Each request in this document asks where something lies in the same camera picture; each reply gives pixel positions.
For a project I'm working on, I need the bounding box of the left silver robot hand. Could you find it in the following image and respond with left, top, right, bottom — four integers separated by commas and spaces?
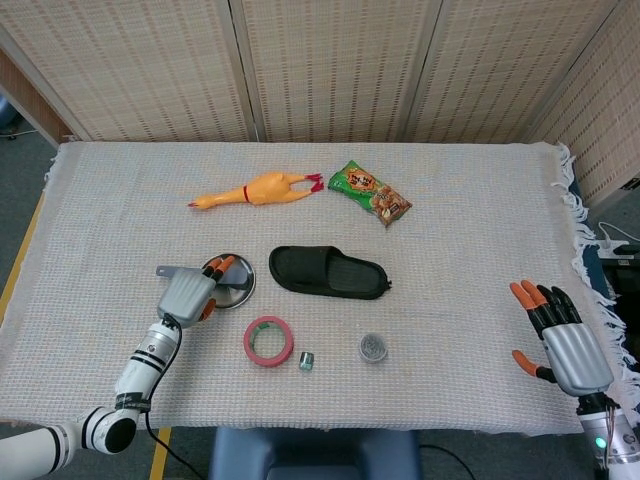
157, 255, 237, 330

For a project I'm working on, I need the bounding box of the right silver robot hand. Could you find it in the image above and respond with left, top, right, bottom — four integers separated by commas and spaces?
509, 279, 616, 399

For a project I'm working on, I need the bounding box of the black slipper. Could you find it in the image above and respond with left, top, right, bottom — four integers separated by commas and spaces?
268, 245, 393, 301

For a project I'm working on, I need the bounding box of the round steel plate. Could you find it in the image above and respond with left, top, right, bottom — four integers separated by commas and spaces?
201, 253, 257, 310

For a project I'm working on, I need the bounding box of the red tape roll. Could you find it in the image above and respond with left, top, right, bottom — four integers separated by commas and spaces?
243, 315, 295, 370

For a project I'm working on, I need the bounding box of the white power strip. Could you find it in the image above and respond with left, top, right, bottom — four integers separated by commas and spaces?
596, 221, 640, 261

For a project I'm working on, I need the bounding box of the yellow rubber chicken toy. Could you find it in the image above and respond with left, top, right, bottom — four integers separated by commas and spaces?
187, 171, 325, 209

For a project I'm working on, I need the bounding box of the white woven tablecloth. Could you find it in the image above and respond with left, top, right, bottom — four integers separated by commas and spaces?
0, 141, 640, 437

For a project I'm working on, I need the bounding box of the clear jar of pins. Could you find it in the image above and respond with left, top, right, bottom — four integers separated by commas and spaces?
358, 333, 389, 364

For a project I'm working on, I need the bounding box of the green snack bag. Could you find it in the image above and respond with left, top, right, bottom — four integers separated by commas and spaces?
327, 159, 413, 228

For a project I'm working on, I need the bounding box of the woven folding screen panel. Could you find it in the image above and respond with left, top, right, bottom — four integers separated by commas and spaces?
0, 0, 251, 143
529, 0, 640, 207
229, 0, 444, 144
399, 0, 629, 144

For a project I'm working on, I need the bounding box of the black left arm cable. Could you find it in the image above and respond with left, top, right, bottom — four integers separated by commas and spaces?
143, 313, 204, 480

